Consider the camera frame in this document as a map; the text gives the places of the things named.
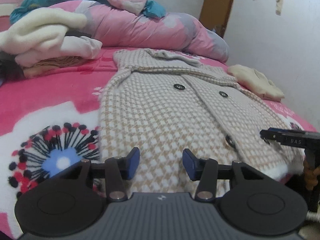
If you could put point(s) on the brown wooden door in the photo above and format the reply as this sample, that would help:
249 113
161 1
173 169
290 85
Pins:
215 15

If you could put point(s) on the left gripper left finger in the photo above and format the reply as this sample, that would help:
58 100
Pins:
75 198

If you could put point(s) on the beige white houndstooth cardigan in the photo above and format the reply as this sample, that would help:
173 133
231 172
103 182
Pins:
163 103

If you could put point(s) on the pink bed headboard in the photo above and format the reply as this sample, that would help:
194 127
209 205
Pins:
7 7

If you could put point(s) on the pink grey floral duvet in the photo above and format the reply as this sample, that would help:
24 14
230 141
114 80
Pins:
120 28

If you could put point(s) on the folded tan garment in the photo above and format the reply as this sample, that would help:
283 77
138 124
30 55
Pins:
44 66

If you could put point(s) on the person lying on bed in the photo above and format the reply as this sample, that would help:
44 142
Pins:
10 70

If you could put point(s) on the white shirt under blanket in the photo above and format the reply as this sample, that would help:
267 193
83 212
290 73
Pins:
84 47

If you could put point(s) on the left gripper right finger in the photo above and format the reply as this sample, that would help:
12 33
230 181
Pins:
247 199

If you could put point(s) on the folded cream garment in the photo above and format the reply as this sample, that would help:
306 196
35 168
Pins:
256 82

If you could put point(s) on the white fleece blanket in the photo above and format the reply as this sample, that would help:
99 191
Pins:
41 30

